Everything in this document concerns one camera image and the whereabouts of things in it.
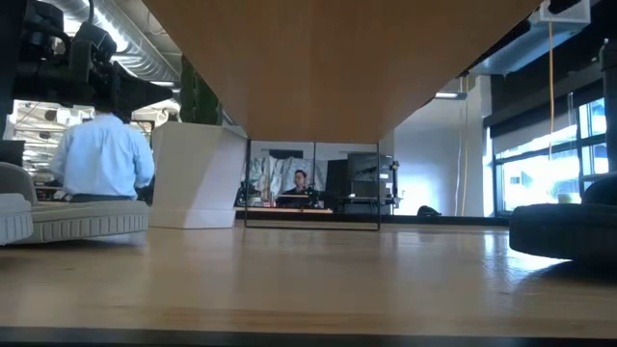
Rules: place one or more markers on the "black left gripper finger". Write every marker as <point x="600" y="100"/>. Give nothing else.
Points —
<point x="140" y="92"/>
<point x="156" y="101"/>

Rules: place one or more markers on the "black slide sandal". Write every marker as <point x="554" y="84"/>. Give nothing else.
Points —
<point x="554" y="231"/>

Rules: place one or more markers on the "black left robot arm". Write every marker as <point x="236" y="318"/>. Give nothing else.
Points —
<point x="43" y="82"/>

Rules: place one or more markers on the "person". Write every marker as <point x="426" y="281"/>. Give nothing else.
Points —
<point x="300" y="179"/>
<point x="101" y="154"/>

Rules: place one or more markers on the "white hexagonal plant pot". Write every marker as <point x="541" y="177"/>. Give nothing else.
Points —
<point x="197" y="178"/>

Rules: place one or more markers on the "black monitor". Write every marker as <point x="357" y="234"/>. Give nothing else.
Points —
<point x="12" y="153"/>

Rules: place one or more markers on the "silver foil sheet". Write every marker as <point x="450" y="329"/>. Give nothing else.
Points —
<point x="275" y="173"/>

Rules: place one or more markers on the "wooden table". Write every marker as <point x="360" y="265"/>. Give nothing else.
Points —
<point x="308" y="210"/>

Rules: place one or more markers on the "black equipment rack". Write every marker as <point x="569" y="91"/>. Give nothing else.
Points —
<point x="361" y="178"/>

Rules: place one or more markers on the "ceiling light strip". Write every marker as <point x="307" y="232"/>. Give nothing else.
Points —
<point x="448" y="95"/>

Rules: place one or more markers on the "black bag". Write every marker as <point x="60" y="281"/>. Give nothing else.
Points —
<point x="428" y="211"/>

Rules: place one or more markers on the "large window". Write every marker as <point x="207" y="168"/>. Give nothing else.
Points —
<point x="540" y="178"/>

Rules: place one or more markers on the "black stand pole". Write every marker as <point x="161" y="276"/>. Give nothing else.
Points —
<point x="609" y="106"/>

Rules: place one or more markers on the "silver spiral ceiling duct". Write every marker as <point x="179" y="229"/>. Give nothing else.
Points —
<point x="140" y="53"/>

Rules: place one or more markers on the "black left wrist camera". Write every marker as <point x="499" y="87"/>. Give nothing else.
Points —
<point x="94" y="43"/>

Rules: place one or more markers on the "black aluminium table frame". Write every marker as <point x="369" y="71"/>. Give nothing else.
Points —
<point x="434" y="220"/>

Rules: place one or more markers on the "grey ceiling air duct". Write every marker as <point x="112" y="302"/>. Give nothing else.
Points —
<point x="520" y="48"/>

